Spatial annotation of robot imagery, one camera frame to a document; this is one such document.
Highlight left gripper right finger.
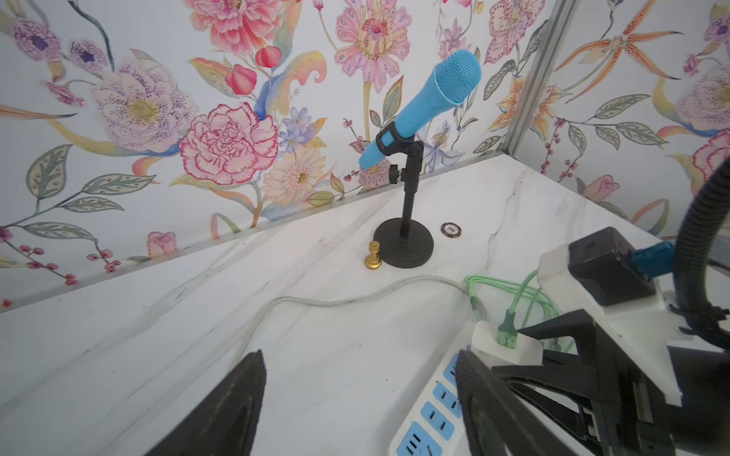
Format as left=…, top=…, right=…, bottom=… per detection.
left=455, top=350, right=573, bottom=456

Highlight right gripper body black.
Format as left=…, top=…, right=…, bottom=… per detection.
left=575, top=320, right=729, bottom=455

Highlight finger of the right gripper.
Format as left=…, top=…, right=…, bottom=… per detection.
left=518, top=310, right=596, bottom=356
left=492, top=365, right=610, bottom=445

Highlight light green charging cable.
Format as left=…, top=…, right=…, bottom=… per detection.
left=464, top=267, right=577, bottom=353

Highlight white power strip cord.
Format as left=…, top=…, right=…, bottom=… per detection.
left=227, top=274, right=489, bottom=372

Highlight poker chip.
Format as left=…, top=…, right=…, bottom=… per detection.
left=440, top=222, right=463, bottom=239

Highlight white power strip blue sockets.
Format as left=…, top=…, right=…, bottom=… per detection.
left=387, top=322, right=475, bottom=456

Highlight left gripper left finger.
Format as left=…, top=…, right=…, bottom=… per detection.
left=148, top=351, right=266, bottom=455

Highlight white usb charger adapter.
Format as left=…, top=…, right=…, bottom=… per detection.
left=471, top=321, right=544, bottom=368

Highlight gold chess pawn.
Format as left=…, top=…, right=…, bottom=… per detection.
left=364, top=241, right=382, bottom=270

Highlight blue microphone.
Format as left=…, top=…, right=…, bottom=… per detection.
left=359, top=49, right=482, bottom=169

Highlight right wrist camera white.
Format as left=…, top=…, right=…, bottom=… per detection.
left=538, top=227, right=691, bottom=406

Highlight black microphone stand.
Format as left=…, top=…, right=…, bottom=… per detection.
left=374, top=123, right=435, bottom=269

